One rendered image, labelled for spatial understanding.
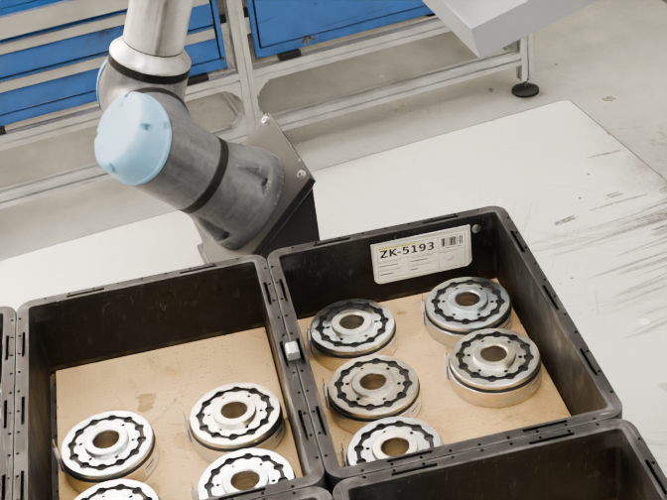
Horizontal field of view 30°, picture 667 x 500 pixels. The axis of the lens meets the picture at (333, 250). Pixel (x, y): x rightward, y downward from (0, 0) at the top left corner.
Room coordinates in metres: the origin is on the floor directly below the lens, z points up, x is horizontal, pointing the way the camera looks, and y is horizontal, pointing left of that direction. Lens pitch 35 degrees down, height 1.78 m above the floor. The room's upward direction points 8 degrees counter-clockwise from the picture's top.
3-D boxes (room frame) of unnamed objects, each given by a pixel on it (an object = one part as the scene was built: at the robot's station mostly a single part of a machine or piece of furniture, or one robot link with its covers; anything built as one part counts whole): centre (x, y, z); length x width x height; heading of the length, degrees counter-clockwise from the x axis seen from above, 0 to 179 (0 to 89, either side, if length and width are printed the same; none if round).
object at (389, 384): (1.05, -0.02, 0.86); 0.05 x 0.05 x 0.01
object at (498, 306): (1.18, -0.15, 0.86); 0.10 x 0.10 x 0.01
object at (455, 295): (1.18, -0.15, 0.86); 0.05 x 0.05 x 0.01
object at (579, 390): (1.06, -0.09, 0.87); 0.40 x 0.30 x 0.11; 7
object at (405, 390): (1.05, -0.02, 0.86); 0.10 x 0.10 x 0.01
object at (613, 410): (1.06, -0.09, 0.92); 0.40 x 0.30 x 0.02; 7
